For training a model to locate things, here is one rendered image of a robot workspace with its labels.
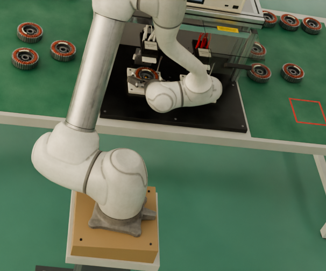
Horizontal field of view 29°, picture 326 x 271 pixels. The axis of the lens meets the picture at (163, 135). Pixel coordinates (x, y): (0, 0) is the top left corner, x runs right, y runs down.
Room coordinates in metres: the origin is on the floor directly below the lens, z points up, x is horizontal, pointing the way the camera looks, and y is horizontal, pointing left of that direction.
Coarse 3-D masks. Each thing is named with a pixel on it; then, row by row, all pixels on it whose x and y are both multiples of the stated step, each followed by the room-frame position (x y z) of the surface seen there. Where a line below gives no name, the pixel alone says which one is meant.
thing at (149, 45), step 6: (144, 42) 2.14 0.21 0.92; (150, 42) 2.15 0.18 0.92; (156, 42) 2.17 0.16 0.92; (144, 48) 2.10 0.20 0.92; (150, 48) 2.11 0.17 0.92; (156, 48) 2.13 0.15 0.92; (144, 54) 2.10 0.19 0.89; (150, 54) 2.10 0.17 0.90; (156, 54) 2.11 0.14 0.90; (144, 60) 2.08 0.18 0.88; (150, 60) 2.09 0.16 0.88; (156, 60) 2.10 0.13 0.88
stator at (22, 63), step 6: (18, 48) 1.99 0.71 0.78; (24, 48) 2.00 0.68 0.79; (12, 54) 1.94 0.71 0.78; (18, 54) 1.96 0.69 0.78; (24, 54) 1.99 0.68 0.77; (30, 54) 1.99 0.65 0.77; (36, 54) 1.99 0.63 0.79; (12, 60) 1.92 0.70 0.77; (18, 60) 1.92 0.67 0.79; (24, 60) 1.94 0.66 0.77; (30, 60) 1.94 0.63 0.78; (36, 60) 1.96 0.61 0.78; (18, 66) 1.90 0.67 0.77; (24, 66) 1.91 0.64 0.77; (30, 66) 1.92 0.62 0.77; (36, 66) 1.95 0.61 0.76
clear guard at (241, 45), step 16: (208, 32) 2.16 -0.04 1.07; (224, 32) 2.20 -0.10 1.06; (240, 32) 2.24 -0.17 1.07; (256, 32) 2.27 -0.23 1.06; (208, 48) 2.06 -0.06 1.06; (224, 48) 2.09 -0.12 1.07; (240, 48) 2.12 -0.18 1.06; (256, 48) 2.16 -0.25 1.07; (208, 64) 2.00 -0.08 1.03; (256, 64) 2.08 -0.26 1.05
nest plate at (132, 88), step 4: (128, 68) 2.11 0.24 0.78; (132, 68) 2.12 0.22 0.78; (128, 72) 2.08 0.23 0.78; (128, 84) 2.01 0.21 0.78; (128, 88) 1.99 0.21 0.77; (132, 88) 1.99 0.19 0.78; (136, 88) 2.00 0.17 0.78; (140, 88) 2.01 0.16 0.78; (132, 92) 1.97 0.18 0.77; (136, 92) 1.98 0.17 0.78; (140, 92) 1.98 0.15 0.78
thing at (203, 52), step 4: (192, 40) 2.31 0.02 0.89; (196, 40) 2.31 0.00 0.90; (200, 40) 2.32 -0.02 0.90; (192, 44) 2.29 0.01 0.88; (196, 44) 2.28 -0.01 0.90; (200, 44) 2.29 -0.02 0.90; (196, 48) 2.23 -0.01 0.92; (200, 48) 2.23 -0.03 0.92; (204, 48) 2.24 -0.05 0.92; (196, 52) 2.21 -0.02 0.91; (200, 52) 2.20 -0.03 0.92; (204, 52) 2.21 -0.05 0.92; (208, 52) 2.22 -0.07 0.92; (196, 56) 2.19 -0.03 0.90; (200, 56) 2.18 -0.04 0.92; (204, 56) 2.19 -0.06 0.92; (208, 56) 2.19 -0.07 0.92; (200, 60) 2.18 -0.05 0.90; (204, 60) 2.18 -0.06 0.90; (204, 64) 2.18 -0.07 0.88
